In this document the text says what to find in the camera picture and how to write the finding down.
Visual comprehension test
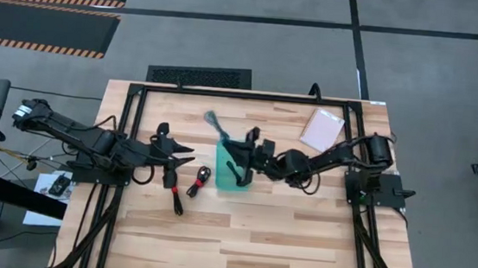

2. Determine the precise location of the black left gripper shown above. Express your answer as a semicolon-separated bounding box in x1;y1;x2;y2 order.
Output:
146;120;200;192

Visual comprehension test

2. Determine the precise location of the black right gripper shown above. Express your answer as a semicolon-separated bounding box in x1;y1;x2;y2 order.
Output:
215;123;278;191

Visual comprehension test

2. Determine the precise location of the long black cable red tie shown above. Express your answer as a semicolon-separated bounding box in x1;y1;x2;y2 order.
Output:
164;166;188;217

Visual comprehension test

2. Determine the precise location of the teal braided USB-C cable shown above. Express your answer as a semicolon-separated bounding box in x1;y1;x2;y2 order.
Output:
201;109;233;145

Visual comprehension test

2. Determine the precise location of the translucent teal plastic bin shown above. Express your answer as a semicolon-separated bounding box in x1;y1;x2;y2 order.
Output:
211;139;258;194

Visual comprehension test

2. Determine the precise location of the black floor vent grate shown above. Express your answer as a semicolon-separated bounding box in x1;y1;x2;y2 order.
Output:
145;61;254;92

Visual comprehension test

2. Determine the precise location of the black handheld device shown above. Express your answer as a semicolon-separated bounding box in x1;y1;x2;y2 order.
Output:
47;172;73;199

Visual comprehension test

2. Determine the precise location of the white paper sheet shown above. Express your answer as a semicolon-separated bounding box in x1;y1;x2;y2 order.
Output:
22;209;64;229
33;169;75;201

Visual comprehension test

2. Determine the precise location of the black desk beam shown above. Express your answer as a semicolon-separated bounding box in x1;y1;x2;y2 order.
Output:
0;172;70;220

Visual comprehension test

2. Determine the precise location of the black aluminium table frame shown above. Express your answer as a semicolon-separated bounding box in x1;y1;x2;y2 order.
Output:
51;74;437;268

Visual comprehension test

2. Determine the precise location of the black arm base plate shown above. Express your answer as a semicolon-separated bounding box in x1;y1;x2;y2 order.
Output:
70;160;134;188
342;169;418;211

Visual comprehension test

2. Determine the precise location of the black cable hook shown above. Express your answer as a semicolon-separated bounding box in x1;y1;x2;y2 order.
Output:
308;82;324;99

